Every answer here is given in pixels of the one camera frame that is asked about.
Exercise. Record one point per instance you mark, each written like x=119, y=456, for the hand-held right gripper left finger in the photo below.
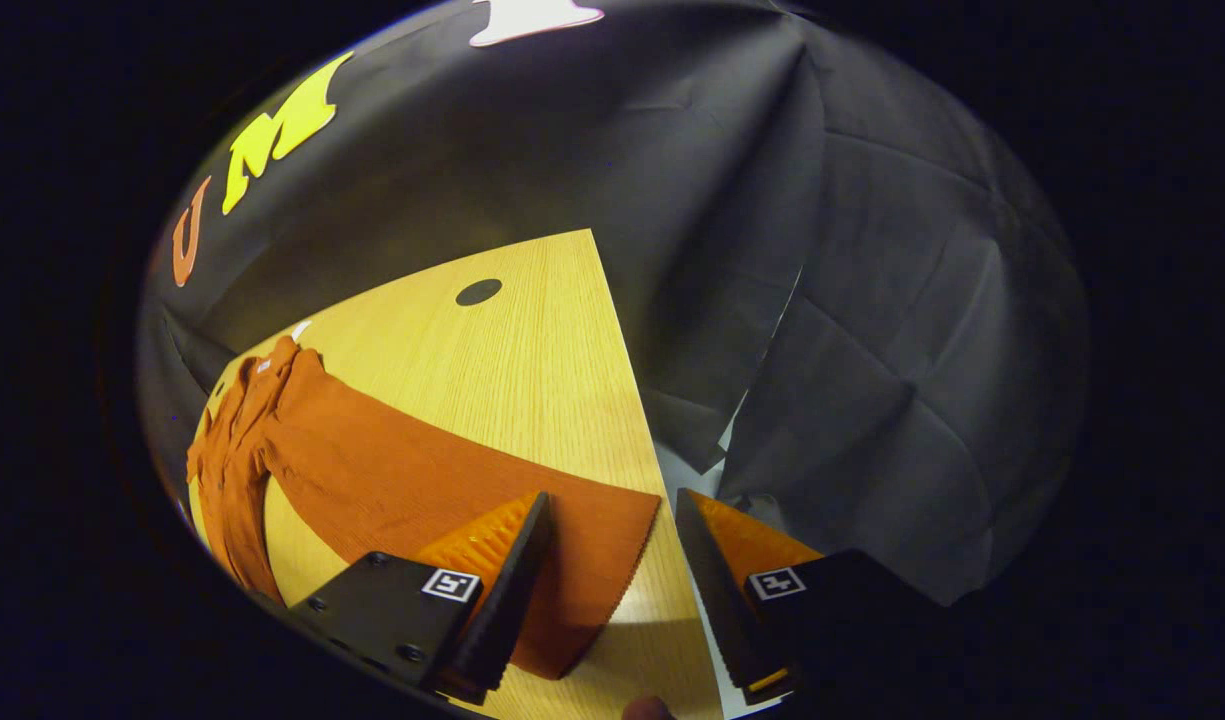
x=502, y=610

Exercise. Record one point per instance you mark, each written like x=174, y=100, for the orange ribbed cardigan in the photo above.
x=402, y=470

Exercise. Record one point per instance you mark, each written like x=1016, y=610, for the black backdrop cloth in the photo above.
x=872, y=350

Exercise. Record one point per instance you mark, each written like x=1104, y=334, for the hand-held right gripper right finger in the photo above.
x=717, y=610

